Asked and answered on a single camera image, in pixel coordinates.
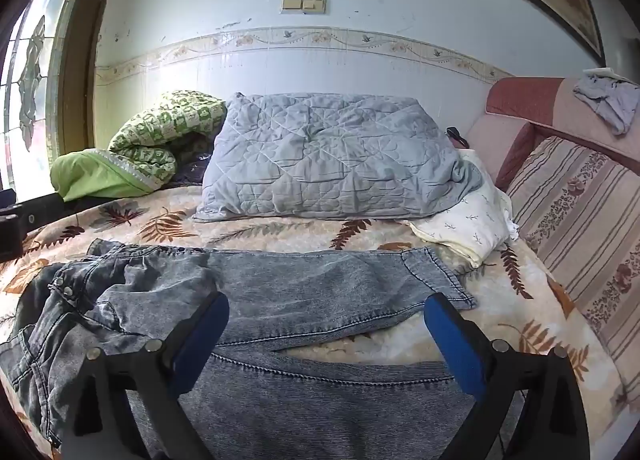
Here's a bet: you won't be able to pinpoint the leaf printed blanket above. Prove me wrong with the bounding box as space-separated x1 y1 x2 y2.
0 185 631 460

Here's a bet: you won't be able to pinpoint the grey crumpled cloth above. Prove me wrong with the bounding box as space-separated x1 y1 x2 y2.
572 69 640 136

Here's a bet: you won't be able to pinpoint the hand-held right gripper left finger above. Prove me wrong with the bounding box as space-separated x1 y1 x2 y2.
60 291 231 460

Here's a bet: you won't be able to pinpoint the stained glass window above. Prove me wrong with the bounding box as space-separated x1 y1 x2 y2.
0 0 103 191

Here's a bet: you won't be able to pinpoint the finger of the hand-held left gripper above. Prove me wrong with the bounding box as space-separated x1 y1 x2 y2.
0 205 24 263
14 192 67 232

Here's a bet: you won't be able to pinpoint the dark purple cloth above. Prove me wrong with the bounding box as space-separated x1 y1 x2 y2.
170 134 217 186

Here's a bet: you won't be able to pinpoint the grey quilted pillow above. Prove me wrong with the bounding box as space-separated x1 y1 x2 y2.
192 92 483 223

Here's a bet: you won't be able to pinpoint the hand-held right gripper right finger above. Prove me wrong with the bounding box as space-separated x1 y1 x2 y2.
424 292 591 460

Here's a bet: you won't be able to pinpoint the white printed pillow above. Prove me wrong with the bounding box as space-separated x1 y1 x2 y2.
407 147 521 268

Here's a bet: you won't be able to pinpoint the grey denim pants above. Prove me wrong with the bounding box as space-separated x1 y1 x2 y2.
0 239 478 460

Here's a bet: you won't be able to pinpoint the small black object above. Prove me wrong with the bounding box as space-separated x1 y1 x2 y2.
445 126 471 149

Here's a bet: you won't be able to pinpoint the green patterned quilt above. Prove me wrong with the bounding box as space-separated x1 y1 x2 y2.
50 90 228 203

